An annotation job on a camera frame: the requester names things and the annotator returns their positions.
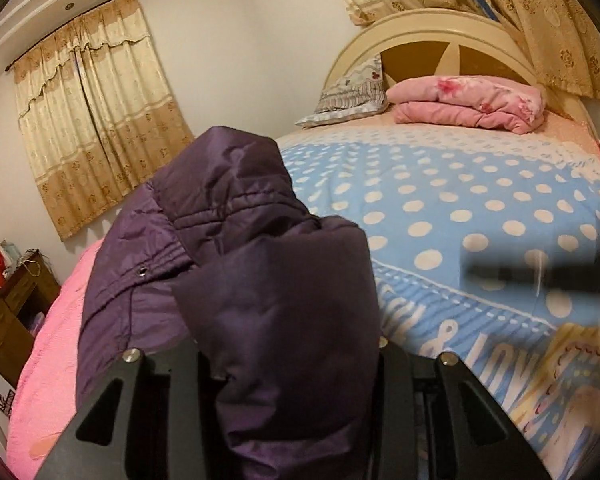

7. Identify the dark purple quilted jacket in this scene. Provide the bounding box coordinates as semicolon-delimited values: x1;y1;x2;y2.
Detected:
76;127;380;479

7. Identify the pink and blue bed blanket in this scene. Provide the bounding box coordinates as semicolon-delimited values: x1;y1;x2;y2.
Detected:
4;121;600;480

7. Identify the dark wooden desk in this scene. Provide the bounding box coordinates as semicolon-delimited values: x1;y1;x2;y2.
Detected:
0;249;60;388

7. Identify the folded pink floral quilt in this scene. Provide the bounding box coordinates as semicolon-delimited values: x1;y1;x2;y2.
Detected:
386;76;545;134

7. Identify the cream wooden bed headboard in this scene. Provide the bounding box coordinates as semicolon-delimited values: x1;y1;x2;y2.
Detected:
323;9;590;125

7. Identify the grey patterned pillow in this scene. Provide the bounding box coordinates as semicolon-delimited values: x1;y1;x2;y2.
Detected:
296;54;389;128

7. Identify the beige floral window curtain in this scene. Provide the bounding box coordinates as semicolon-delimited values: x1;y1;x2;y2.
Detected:
12;0;194;240

